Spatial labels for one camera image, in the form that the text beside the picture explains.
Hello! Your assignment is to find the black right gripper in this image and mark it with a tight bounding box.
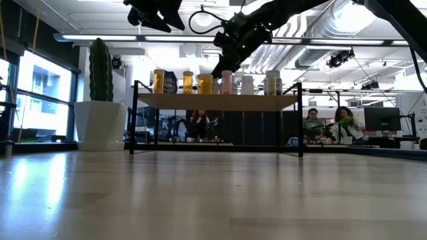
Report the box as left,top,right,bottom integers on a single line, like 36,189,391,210
211,21,272,80

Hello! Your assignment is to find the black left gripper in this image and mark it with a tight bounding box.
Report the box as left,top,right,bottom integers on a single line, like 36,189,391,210
123,0,186,33

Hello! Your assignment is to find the pink vial white cap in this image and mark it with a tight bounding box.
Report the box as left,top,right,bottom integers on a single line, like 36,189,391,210
221,69,234,95

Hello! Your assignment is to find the wide amber bottle white cap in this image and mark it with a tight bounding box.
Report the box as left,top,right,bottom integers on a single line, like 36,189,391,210
196,73,214,95

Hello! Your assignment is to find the slim white tube bottle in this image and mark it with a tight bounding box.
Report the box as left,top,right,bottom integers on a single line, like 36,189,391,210
240,75,255,96

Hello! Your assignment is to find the long amber vial white cap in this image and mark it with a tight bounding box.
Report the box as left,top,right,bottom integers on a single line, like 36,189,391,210
182,70,194,95

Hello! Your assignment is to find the short yellow vial white cap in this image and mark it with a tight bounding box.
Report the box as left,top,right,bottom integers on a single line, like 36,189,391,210
266,70,278,96

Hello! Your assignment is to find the blue cap antacid bottle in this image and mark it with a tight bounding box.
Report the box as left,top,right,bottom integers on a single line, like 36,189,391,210
163,70,179,95

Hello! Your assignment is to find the small amber vial white cap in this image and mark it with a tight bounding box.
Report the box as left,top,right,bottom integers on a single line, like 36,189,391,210
153,69,165,95

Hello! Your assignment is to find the white globe pendant lamp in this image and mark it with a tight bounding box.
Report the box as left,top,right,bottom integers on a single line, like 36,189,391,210
195,11,214,27

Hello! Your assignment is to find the person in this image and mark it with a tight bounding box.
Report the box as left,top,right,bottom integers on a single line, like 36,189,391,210
302,107,326,144
330,105,366,143
189,109,211,141

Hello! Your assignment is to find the black cabinet row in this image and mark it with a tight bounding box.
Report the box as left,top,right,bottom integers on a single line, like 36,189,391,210
213,109,301,146

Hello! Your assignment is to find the green cactus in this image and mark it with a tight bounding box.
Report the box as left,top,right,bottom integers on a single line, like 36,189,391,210
89,37,114,103

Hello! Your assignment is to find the black track spotlight cluster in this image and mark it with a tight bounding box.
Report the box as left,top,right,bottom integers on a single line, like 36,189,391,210
326,49,356,69
360,79,380,91

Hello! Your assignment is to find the white plant pot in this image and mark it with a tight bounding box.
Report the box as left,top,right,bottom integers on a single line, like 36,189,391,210
73,101,128,152

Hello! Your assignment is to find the long linear ceiling light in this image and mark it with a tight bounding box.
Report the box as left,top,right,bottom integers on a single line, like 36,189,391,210
53,32,427,48

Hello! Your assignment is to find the black computer monitor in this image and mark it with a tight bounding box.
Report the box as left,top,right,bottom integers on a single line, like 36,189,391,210
363,106,402,132

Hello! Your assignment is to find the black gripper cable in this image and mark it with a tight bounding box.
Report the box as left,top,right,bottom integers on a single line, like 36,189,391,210
188,9,231,36

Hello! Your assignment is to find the wooden shelf black metal frame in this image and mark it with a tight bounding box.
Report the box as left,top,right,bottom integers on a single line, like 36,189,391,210
129,79,304,158

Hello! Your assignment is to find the large silver ventilation duct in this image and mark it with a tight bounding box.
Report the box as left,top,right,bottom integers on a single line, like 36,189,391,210
295,6,380,70

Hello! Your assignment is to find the yellow cable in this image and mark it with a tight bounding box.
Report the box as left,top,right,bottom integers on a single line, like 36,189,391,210
16,0,41,143

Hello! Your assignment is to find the black aluminium frame rail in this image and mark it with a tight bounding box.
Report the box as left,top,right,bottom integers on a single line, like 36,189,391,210
346,146,427,162
13,141,79,155

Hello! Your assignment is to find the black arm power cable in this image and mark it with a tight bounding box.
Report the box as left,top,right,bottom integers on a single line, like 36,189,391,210
408,46,427,95

